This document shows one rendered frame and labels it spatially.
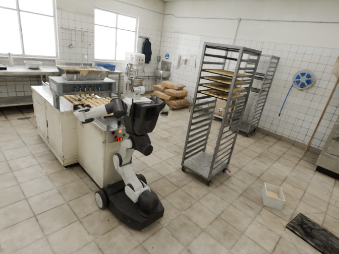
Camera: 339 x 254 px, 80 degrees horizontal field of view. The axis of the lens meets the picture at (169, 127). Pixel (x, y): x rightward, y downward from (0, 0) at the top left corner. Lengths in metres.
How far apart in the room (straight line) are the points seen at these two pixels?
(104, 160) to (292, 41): 4.57
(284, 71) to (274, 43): 0.69
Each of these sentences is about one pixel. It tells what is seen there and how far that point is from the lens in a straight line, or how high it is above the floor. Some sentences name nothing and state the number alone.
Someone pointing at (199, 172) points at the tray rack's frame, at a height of 0.15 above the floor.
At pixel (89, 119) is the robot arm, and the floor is 1.08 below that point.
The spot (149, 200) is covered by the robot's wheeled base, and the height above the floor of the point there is 0.34.
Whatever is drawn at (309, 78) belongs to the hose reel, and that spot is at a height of 1.49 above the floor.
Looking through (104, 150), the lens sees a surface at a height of 0.61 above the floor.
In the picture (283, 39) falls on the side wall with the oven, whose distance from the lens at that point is 5.50.
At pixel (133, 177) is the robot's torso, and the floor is 0.38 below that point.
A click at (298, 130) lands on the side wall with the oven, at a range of 5.47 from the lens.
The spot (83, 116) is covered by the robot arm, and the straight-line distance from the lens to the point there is 1.81.
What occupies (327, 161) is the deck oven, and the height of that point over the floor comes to 0.26.
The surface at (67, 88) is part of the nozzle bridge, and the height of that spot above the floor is 1.09.
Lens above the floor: 1.73
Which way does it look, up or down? 22 degrees down
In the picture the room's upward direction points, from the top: 9 degrees clockwise
